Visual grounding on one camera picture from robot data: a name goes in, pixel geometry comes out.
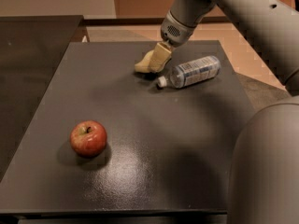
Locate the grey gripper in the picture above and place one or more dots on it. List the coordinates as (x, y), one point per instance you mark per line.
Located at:
(177, 32)

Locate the dark side table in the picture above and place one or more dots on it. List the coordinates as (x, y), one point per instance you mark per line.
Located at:
(31, 48)

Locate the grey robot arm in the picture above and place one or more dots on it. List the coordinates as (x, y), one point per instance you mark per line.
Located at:
(264, 176)

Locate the yellow sponge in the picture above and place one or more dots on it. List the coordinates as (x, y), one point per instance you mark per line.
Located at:
(144, 64)

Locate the red apple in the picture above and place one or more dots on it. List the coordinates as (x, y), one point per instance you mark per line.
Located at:
(88, 139)

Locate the clear plastic water bottle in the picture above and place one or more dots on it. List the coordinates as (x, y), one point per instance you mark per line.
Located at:
(189, 73)

